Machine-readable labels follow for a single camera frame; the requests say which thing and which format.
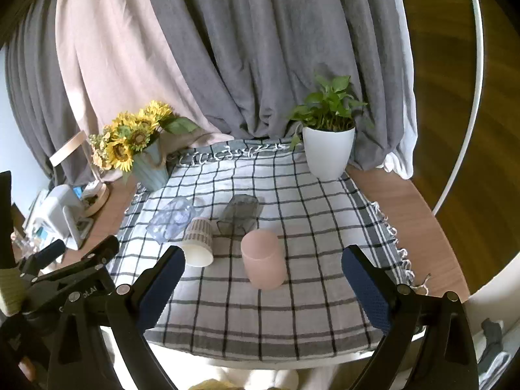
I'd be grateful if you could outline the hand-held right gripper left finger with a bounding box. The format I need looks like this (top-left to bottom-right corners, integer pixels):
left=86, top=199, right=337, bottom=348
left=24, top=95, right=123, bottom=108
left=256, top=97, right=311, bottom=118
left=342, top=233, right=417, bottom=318
left=48, top=245, right=187, bottom=390

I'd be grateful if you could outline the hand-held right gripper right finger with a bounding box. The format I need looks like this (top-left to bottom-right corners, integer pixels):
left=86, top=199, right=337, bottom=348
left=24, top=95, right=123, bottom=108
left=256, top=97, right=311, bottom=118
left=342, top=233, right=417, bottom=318
left=341, top=245, right=481, bottom=390

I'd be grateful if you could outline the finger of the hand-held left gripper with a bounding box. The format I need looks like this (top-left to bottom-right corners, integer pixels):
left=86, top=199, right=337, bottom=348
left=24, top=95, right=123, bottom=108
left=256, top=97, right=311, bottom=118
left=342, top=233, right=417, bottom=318
left=30, top=236, right=120, bottom=293
left=17, top=239, right=67, bottom=279

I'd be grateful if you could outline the pink cup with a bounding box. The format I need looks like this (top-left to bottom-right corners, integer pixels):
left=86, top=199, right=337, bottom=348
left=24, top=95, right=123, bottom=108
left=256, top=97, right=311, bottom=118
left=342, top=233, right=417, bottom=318
left=240, top=229, right=286, bottom=290

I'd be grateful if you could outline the striped paper cup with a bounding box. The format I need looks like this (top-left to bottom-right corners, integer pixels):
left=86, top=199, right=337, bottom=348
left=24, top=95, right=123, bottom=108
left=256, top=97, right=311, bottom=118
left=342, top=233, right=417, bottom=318
left=179, top=217, right=215, bottom=268

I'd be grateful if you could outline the grey glass cup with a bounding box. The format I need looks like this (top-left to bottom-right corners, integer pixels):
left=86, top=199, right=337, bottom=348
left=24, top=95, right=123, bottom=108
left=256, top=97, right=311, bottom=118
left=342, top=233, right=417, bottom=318
left=216, top=194, right=261, bottom=235

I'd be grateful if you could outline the white device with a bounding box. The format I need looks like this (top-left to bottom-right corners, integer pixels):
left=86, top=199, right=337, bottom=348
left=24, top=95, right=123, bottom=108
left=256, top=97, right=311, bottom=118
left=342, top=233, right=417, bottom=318
left=32, top=184, right=95, bottom=250

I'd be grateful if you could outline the wooden stand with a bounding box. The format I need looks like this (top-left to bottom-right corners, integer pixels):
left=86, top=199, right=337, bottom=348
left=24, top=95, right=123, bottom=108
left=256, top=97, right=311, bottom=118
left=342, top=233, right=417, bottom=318
left=49, top=131, right=111, bottom=217

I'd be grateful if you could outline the checked grey white cloth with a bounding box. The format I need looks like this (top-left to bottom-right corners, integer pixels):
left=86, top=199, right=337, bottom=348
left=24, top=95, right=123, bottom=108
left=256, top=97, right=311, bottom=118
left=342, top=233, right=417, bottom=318
left=106, top=138, right=431, bottom=361

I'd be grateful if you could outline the sunflower bouquet in teal vase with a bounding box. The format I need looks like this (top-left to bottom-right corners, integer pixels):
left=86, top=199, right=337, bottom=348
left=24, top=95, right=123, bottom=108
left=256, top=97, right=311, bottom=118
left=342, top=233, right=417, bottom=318
left=88, top=100, right=200, bottom=192

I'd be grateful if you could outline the green plant in white pot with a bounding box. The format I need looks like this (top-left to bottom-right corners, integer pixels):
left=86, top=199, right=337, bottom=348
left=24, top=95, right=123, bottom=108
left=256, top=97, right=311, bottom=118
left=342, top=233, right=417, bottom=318
left=288, top=75, right=369, bottom=181

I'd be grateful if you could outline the pink curtain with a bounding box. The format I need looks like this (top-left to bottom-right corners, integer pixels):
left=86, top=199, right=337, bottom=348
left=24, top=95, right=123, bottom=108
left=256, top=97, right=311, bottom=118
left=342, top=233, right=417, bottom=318
left=54, top=0, right=234, bottom=183

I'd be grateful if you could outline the white curtain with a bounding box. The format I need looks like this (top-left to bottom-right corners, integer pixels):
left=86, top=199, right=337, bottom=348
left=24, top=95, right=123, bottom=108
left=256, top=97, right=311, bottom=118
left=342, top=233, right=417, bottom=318
left=376, top=0, right=419, bottom=180

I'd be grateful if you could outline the white hoop tube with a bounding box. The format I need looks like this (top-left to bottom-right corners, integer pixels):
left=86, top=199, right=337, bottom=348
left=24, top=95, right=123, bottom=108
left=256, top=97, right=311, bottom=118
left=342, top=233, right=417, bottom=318
left=431, top=0, right=487, bottom=217

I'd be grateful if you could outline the grey curtain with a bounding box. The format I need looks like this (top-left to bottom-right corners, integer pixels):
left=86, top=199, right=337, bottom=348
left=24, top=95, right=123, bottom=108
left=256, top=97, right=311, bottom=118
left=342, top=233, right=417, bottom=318
left=4, top=0, right=407, bottom=179

